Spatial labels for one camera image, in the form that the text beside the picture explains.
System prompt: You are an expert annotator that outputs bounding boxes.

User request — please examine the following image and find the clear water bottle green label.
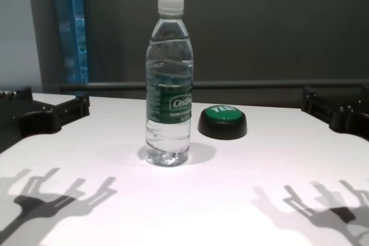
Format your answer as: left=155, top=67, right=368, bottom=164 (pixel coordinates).
left=145, top=0, right=194, bottom=168

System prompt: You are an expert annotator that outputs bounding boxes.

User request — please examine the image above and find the blue window frame strip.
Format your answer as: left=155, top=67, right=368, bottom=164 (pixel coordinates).
left=53, top=0, right=91, bottom=97

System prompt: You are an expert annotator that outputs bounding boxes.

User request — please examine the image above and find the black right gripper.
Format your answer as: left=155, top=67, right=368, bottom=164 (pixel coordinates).
left=301, top=84, right=369, bottom=135

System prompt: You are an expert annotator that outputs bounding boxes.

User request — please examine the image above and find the green YES button black base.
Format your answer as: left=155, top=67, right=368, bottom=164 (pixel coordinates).
left=197, top=104, right=248, bottom=141

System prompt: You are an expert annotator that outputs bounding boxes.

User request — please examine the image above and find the grey metal handrail bar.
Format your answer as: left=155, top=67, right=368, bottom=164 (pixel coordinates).
left=59, top=81, right=369, bottom=92

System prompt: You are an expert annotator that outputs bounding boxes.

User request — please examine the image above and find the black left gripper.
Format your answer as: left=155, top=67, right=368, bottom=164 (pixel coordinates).
left=0, top=85, right=91, bottom=155

